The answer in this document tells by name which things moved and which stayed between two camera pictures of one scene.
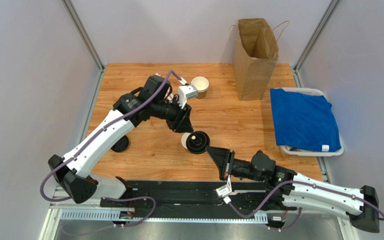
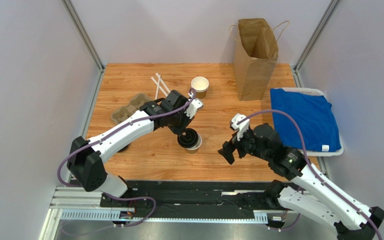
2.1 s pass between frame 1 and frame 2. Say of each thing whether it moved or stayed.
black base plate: stayed
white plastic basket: stayed
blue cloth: stayed
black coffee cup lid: moved
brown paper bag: stayed
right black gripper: moved
